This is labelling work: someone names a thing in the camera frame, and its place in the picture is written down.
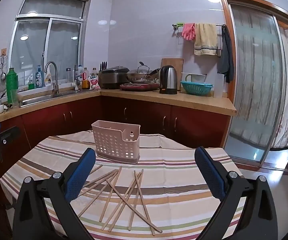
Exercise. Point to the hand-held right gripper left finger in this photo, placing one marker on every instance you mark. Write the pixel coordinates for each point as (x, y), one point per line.
(80, 177)

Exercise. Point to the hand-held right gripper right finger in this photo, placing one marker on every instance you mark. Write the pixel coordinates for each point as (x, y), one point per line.
(210, 175)

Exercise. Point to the pink perforated utensil holder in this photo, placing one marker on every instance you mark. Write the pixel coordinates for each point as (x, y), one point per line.
(108, 142)

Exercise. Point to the bunch of wooden chopsticks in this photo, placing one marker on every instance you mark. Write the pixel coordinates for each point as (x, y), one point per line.
(134, 205)

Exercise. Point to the striped tablecloth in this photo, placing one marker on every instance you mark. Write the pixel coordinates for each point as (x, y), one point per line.
(171, 180)

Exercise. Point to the hanging mesh strainer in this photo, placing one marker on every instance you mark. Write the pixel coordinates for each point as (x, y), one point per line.
(0, 83)

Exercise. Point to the green ribbed thermos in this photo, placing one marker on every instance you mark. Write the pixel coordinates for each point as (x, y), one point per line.
(12, 85)

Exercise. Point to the stainless steel sink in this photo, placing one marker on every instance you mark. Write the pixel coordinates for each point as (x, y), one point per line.
(46, 98)

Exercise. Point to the green soap dispenser bottle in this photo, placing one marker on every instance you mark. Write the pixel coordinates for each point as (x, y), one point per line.
(31, 85)

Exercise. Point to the blue dish soap bottle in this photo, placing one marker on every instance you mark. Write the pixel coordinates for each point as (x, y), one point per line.
(39, 78)

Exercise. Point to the white spray cleaner bottle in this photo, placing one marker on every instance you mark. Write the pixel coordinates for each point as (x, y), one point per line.
(48, 78)

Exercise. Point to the tall steel kitchen faucet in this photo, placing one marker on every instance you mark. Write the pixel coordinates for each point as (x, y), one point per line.
(55, 80)

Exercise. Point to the clear glass jar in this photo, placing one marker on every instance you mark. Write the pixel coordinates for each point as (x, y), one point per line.
(68, 76)

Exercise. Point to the teal plastic colander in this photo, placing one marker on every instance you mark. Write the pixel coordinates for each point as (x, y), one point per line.
(196, 88)

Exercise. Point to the small steel tap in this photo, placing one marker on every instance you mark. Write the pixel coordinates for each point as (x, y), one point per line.
(76, 80)

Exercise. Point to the white plastic cutting board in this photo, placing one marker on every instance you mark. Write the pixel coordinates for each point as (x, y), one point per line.
(219, 86)

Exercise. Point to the beige kitchen countertop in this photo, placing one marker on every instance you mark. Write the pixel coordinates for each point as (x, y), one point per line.
(159, 100)

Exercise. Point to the amber cooking oil bottle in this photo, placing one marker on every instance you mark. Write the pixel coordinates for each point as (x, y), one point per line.
(85, 83)

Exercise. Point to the white plastic bottle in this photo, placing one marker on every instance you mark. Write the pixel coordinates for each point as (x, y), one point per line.
(80, 73)

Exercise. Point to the red and white packet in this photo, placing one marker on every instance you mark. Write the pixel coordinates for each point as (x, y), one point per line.
(95, 83)

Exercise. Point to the white basin with green rim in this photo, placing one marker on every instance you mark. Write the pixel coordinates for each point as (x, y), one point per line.
(196, 77)

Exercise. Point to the aluminium sliding window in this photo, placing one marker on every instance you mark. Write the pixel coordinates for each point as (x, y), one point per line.
(63, 50)

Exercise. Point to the steel electric kettle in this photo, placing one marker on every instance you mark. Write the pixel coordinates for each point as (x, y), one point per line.
(169, 80)

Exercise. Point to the grey rice cooker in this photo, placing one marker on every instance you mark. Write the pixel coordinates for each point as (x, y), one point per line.
(113, 78)

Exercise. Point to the wooden framed glass sliding door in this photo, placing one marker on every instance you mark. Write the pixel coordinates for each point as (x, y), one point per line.
(254, 80)

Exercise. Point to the clear sauce bottle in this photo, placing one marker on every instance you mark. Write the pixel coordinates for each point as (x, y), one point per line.
(94, 73)

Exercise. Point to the red induction cooker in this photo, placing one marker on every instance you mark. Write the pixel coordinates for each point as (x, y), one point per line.
(139, 86)

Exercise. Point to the knife block with knives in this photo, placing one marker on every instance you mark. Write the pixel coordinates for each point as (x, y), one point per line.
(103, 66)

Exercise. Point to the wooden cutting board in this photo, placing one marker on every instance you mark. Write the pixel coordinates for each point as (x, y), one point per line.
(177, 65)

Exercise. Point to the dark grey cloth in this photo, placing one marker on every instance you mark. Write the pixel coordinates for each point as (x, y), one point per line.
(226, 60)

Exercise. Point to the steel wok with lid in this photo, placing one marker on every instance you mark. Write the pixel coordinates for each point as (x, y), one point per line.
(140, 77)

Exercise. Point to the yellow towel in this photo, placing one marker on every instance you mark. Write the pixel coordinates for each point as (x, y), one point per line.
(205, 40)

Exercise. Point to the pink rubber gloves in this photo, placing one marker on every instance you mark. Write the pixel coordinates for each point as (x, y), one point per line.
(189, 31)

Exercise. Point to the wall towel rack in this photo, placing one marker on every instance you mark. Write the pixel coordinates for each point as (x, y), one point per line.
(176, 26)

